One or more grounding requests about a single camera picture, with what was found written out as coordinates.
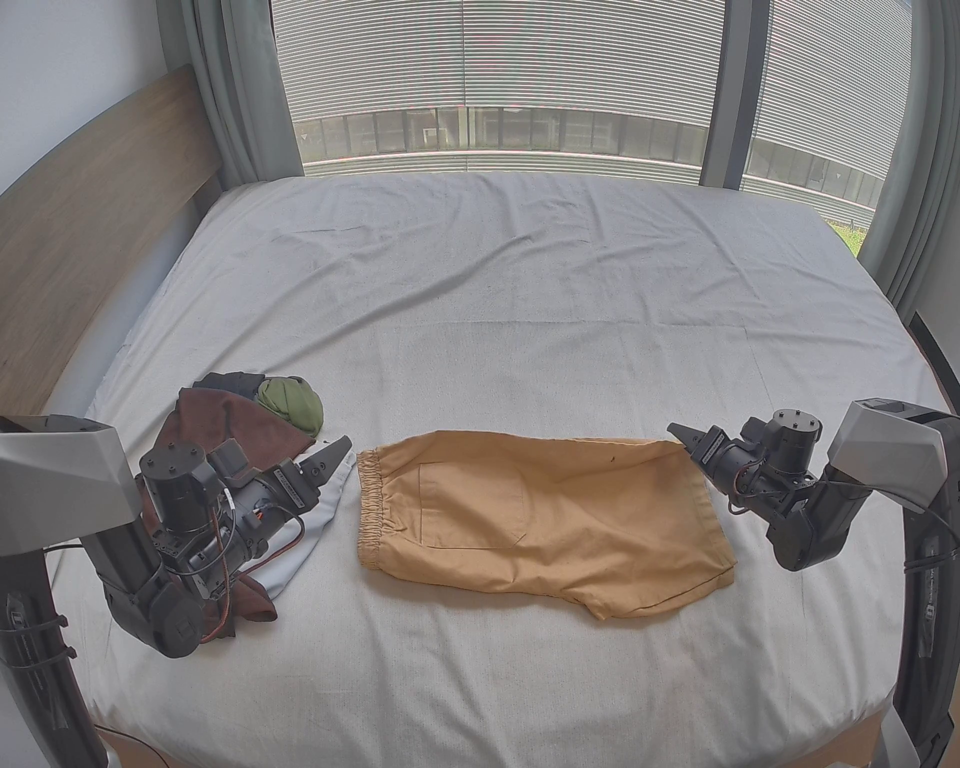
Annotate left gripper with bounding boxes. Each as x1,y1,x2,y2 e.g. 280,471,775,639
225,435,354,545

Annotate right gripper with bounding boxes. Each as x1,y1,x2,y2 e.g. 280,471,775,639
666,422,751,496

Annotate tan shorts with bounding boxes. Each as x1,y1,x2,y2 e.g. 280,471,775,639
354,429,738,622

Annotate bed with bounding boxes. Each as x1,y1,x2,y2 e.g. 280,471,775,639
0,63,960,768

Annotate green garment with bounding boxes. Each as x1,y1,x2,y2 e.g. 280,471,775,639
253,375,326,440

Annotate pale blue garment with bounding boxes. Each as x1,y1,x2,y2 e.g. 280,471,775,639
251,450,359,601

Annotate brown garment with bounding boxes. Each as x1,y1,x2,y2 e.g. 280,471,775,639
137,386,320,625

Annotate black garment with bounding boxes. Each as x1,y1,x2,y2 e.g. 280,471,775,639
192,370,265,400

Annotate grey-green curtain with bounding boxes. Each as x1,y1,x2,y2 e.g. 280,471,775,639
157,0,305,200
855,0,960,320

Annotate window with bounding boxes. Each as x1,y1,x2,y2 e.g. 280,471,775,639
268,0,916,252

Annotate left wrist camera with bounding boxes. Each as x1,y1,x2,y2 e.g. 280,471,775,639
206,438,252,485

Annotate black cable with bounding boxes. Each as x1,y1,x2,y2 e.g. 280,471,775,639
90,721,166,762

